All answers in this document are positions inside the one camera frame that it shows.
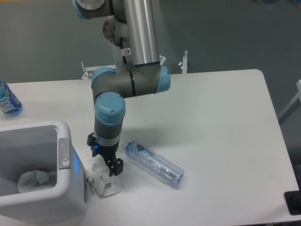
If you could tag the white right base bracket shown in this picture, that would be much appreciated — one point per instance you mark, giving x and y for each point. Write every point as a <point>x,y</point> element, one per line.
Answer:
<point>183,65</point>

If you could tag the white middle base bracket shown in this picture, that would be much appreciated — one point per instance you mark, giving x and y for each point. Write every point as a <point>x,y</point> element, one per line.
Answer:
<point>162,59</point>

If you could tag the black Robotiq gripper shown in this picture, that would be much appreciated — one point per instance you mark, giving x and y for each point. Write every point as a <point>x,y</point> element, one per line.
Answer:
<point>108,153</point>

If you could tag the clear plastic bottle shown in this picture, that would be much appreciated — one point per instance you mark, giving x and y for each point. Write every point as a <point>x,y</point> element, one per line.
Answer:
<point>154,163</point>

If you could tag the white robot pedestal with flange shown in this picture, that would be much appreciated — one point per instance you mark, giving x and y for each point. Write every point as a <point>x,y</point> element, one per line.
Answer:
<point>116,33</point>

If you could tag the white left base bracket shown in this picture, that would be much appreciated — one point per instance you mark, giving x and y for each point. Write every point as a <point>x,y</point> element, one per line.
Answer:
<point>87,71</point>

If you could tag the white frame at right edge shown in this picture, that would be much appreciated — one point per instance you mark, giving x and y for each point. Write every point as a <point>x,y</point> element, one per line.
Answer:
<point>292,105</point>

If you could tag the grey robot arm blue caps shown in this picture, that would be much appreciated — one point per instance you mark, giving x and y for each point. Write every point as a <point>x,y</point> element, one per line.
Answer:
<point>130,28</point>

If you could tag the white paper trash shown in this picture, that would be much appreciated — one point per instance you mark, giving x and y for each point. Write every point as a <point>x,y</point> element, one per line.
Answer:
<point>101,183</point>

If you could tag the blue labelled water bottle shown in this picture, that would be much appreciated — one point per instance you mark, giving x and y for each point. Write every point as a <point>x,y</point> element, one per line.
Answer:
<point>10,105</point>

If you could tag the black clamp at table edge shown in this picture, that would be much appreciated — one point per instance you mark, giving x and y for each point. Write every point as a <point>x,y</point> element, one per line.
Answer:
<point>293,201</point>

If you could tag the white plastic trash can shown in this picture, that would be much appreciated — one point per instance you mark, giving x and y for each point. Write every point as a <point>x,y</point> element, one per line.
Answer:
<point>46,146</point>

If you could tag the white base bracket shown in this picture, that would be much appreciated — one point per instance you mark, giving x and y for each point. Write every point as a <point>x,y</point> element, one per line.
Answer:
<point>87,71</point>
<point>162,59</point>
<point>183,65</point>

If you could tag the white tissue in bin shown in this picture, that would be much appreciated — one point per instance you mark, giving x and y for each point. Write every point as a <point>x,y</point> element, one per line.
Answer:
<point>36,180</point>

